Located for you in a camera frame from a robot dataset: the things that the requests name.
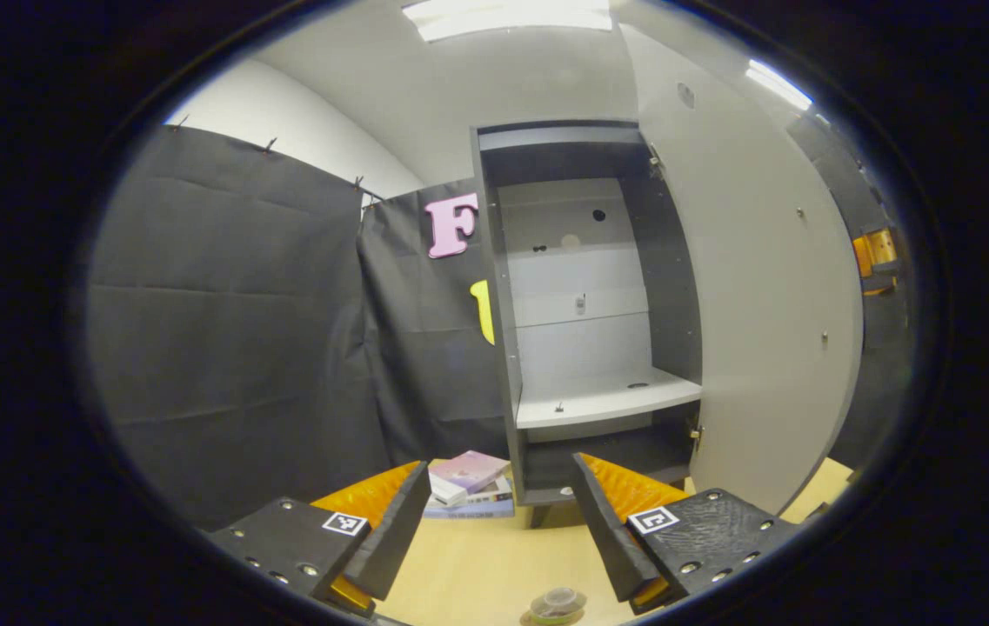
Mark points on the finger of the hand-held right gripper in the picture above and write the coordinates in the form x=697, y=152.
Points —
x=872, y=256

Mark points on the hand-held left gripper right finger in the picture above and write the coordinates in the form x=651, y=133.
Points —
x=611, y=543

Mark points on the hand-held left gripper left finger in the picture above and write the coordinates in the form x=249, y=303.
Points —
x=394, y=543

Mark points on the green round coaster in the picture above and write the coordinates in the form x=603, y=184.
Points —
x=546, y=621

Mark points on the grey cabinet door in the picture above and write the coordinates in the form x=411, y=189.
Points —
x=746, y=304

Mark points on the dark grey cabinet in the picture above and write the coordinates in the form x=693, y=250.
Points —
x=581, y=348

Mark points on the white book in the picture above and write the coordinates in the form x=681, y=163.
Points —
x=444, y=493

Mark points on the pink book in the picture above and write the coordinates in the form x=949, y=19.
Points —
x=470, y=469

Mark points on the ceiling light strip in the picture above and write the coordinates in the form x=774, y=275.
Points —
x=777, y=83

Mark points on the black backdrop cloth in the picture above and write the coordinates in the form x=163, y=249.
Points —
x=242, y=348

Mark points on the large ceiling light panel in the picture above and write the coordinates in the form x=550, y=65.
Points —
x=507, y=17

